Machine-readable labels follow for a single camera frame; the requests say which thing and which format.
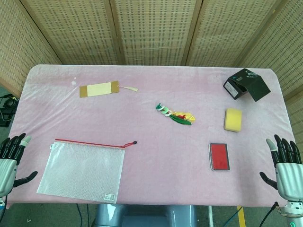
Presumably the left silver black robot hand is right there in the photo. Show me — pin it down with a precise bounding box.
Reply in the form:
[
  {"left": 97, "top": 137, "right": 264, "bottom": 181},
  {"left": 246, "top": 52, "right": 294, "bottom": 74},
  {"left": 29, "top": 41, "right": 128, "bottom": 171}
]
[{"left": 0, "top": 133, "right": 38, "bottom": 197}]

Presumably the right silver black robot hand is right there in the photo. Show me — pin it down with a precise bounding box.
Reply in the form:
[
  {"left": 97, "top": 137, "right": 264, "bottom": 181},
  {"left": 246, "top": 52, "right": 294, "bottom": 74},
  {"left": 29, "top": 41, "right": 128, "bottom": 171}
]
[{"left": 259, "top": 134, "right": 303, "bottom": 201}]

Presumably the clear mesh zipper pouch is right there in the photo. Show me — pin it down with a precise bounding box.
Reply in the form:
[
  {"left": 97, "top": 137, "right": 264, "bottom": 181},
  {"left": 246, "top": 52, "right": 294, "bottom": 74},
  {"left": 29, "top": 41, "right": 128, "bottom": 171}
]
[{"left": 37, "top": 139, "right": 138, "bottom": 204}]

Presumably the black box with white label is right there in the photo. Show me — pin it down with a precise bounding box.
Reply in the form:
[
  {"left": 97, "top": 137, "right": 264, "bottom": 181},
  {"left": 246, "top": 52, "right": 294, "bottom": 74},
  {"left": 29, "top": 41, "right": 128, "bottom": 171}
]
[{"left": 223, "top": 68, "right": 271, "bottom": 103}]

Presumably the red ink pad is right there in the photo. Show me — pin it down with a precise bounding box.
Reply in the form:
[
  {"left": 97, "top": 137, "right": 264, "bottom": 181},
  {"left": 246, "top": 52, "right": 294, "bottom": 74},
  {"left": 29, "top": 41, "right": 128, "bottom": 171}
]
[{"left": 208, "top": 142, "right": 231, "bottom": 172}]

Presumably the yellow sponge block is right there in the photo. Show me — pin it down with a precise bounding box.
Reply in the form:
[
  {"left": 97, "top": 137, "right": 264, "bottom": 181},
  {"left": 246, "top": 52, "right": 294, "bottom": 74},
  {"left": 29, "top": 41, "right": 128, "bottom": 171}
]
[{"left": 223, "top": 107, "right": 243, "bottom": 132}]

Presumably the gold bookmark with tassel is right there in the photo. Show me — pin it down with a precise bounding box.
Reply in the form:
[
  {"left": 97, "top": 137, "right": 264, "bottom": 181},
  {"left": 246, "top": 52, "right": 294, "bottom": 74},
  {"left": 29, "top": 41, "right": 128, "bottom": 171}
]
[{"left": 79, "top": 80, "right": 139, "bottom": 98}]

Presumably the green yellow feather shuttlecock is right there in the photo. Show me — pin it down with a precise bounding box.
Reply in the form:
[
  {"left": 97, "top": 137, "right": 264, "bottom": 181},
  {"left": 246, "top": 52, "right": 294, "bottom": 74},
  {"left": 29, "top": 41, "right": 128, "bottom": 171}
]
[{"left": 155, "top": 102, "right": 197, "bottom": 126}]

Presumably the grey-blue robot torso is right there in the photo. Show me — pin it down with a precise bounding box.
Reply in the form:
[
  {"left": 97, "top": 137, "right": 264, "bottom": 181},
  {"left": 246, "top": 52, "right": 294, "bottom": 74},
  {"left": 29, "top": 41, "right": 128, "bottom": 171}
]
[{"left": 94, "top": 203, "right": 197, "bottom": 227}]

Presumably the pink velvet tablecloth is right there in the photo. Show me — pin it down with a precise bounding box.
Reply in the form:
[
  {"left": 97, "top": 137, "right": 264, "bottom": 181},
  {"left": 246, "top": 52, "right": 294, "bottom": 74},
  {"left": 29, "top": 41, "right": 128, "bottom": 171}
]
[{"left": 5, "top": 64, "right": 295, "bottom": 210}]

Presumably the woven bamboo folding screen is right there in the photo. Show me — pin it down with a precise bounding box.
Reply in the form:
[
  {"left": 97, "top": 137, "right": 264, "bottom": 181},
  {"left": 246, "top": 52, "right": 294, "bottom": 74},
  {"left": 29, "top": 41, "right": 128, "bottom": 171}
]
[{"left": 0, "top": 0, "right": 303, "bottom": 134}]

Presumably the black right hand cable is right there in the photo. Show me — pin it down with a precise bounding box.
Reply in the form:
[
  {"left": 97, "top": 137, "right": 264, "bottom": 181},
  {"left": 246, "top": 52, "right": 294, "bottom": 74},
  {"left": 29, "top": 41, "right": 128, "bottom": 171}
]
[{"left": 259, "top": 201, "right": 282, "bottom": 227}]

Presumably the black floor equipment with cables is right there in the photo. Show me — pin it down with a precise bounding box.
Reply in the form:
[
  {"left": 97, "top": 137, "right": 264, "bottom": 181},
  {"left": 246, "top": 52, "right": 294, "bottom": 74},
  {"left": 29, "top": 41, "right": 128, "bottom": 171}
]
[{"left": 0, "top": 93, "right": 20, "bottom": 128}]

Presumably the teal floor cable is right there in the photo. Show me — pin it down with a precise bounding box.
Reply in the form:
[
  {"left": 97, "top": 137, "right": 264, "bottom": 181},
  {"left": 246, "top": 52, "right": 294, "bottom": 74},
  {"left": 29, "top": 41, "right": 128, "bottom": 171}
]
[{"left": 226, "top": 207, "right": 240, "bottom": 227}]

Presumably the blue floor cable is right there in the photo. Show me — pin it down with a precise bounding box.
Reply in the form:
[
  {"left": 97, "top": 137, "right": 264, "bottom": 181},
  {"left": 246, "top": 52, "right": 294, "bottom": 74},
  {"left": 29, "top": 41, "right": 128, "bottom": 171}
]
[{"left": 76, "top": 203, "right": 83, "bottom": 227}]

